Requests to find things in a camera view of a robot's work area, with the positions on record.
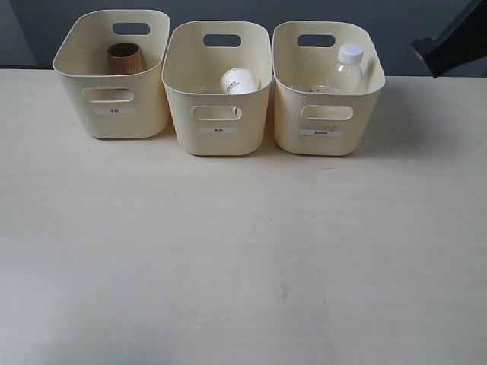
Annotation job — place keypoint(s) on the cream bin left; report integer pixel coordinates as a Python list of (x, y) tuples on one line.
[(116, 106)]

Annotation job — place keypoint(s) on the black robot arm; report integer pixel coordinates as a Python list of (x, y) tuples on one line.
[(461, 42)]

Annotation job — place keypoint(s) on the white paper cup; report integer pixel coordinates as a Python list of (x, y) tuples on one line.
[(238, 81)]

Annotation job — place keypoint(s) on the brown wooden cup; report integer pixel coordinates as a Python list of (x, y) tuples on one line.
[(125, 59)]

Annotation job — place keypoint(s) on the cream bin right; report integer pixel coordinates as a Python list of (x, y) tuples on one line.
[(309, 118)]

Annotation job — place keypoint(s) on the cream bin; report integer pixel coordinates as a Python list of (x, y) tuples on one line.
[(116, 106), (309, 118), (207, 121)]

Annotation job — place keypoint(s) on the clear plastic bottle white cap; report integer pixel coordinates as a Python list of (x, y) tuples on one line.
[(345, 76)]

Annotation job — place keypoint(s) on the cream bin middle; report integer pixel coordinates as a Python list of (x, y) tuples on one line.
[(207, 121)]

